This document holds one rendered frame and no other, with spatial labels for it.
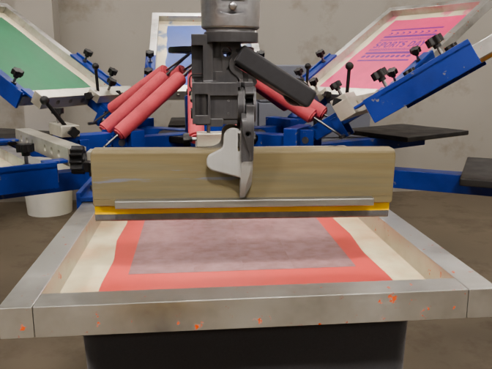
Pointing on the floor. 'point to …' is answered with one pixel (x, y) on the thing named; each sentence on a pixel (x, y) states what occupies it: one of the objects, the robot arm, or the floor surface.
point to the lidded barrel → (50, 200)
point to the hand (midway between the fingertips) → (245, 184)
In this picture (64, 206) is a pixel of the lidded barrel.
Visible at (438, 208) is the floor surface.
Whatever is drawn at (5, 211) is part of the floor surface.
